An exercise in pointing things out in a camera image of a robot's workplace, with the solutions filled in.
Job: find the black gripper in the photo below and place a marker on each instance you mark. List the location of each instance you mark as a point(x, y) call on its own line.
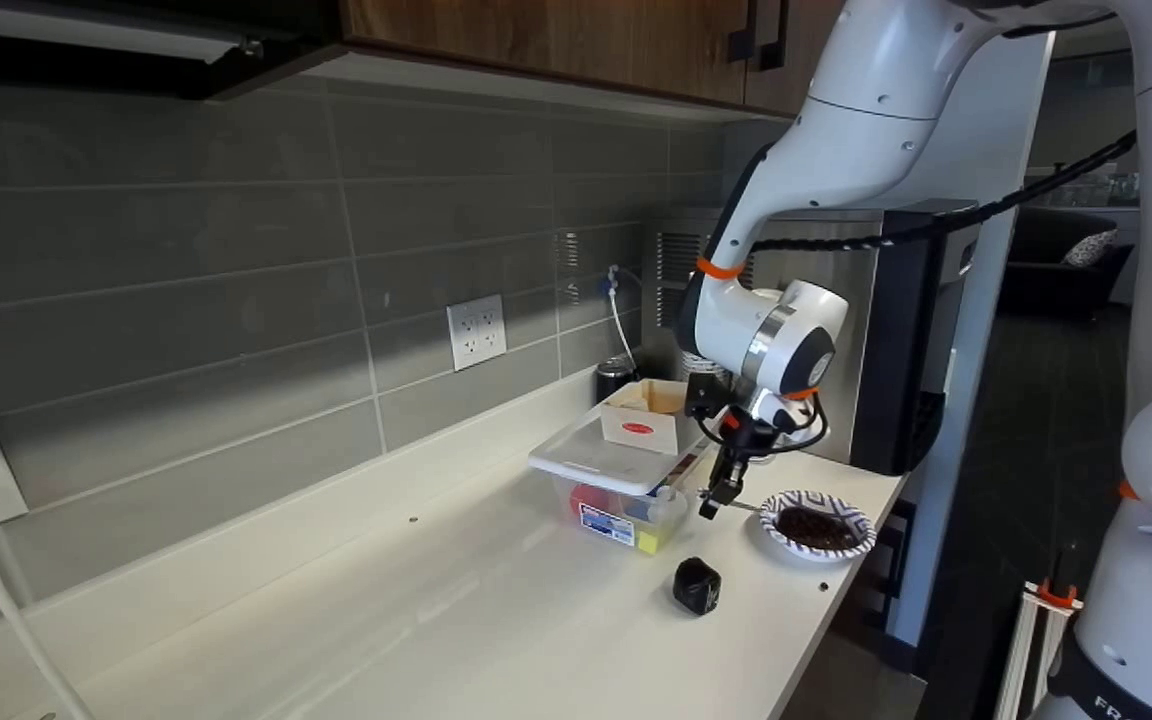
point(739, 405)

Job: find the blue patterned paper bowl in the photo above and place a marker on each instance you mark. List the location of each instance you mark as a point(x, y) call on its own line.
point(776, 541)

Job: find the dark coffee grounds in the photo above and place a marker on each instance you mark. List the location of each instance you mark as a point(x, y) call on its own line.
point(818, 530)

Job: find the small wooden box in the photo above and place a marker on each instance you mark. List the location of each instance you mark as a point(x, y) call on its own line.
point(638, 426)

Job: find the small black cylinder object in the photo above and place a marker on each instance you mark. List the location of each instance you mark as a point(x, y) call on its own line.
point(699, 584)

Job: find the clear plastic storage bin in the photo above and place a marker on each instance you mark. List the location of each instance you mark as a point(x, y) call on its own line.
point(601, 487)

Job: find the white pole with orange band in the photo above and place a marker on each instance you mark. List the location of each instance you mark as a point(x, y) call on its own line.
point(1036, 641)

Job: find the dark sofa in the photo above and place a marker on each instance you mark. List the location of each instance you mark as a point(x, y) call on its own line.
point(1056, 264)

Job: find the dark range hood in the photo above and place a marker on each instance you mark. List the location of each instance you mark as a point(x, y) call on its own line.
point(99, 35)

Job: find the white double wall outlet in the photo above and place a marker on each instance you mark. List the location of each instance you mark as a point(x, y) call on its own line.
point(476, 334)

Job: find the brown wooden wall cabinet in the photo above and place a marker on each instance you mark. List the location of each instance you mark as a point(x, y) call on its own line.
point(578, 43)

